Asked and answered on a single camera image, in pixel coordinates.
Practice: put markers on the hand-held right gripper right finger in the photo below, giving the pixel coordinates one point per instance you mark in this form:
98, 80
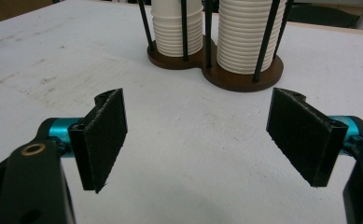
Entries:
303, 140

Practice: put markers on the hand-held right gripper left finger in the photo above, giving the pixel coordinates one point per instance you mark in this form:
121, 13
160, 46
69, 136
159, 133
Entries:
103, 140

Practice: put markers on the brown cup holder, black rods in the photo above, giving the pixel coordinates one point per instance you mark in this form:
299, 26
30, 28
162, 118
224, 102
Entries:
241, 82

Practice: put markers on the wide stack of white cups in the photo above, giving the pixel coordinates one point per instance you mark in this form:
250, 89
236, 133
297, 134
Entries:
241, 37

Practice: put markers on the narrow stack of white cups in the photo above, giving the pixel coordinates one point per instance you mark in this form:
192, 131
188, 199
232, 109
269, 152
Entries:
170, 34

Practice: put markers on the dark stand base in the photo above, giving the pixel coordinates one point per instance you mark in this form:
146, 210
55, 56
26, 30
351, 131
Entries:
322, 15

